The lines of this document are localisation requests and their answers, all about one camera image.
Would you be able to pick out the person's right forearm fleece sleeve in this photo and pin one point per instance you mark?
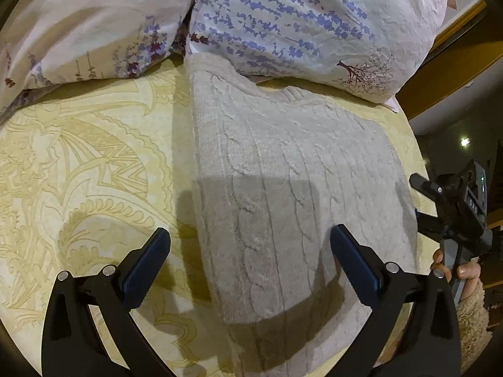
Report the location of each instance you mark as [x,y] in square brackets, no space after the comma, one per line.
[471,322]

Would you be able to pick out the person's right hand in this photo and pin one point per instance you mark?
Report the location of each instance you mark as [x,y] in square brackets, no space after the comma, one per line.
[467,273]

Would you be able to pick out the white lavender-print pillow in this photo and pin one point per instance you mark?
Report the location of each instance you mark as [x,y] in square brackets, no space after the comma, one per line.
[314,27]

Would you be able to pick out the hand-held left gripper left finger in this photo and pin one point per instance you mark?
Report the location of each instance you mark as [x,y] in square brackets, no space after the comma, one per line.
[145,267]

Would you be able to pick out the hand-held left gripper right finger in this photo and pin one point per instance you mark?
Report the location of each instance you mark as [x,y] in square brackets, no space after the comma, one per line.
[355,263]

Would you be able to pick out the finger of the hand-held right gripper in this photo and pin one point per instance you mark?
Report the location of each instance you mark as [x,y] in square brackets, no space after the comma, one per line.
[426,188]
[430,226]

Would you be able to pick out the yellow patterned bed cover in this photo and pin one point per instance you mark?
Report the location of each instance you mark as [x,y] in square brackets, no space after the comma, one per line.
[78,165]

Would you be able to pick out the wooden headboard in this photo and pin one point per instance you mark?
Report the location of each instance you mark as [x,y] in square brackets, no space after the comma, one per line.
[436,90]

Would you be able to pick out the pale pink floral pillow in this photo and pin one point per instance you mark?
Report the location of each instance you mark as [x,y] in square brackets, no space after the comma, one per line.
[78,27]

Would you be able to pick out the small white light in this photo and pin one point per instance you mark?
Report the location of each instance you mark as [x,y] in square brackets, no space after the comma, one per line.
[466,141]

